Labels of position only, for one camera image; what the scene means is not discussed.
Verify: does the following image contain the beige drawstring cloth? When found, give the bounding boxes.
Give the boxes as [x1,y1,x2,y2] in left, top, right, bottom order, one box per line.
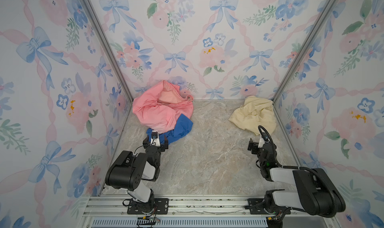
[229,96,277,136]

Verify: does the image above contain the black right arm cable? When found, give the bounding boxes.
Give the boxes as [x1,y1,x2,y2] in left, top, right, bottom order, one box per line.
[257,125,337,199]

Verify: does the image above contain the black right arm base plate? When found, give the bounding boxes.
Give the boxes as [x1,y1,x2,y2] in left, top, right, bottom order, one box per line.
[244,198,291,216]

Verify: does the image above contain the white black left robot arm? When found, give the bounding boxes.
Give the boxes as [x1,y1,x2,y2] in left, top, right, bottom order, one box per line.
[105,132,169,216]

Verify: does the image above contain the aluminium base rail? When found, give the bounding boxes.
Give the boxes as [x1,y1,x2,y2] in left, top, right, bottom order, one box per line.
[78,179,341,228]

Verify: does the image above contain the aluminium corner post right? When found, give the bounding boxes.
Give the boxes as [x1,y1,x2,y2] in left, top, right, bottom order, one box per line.
[273,0,339,104]

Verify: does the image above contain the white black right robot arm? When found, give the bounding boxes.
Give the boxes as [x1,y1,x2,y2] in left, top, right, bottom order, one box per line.
[247,139,346,221]

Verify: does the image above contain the pink cloth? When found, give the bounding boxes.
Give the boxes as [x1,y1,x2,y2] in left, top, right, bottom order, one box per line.
[132,81,194,133]

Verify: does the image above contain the blue cloth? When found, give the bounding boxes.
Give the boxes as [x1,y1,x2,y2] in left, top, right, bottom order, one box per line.
[158,114,193,145]

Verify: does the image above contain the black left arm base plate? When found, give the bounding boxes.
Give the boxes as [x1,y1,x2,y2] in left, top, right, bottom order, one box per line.
[123,198,170,215]

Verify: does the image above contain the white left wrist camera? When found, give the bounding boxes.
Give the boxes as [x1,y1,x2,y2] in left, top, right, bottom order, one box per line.
[150,131,161,147]

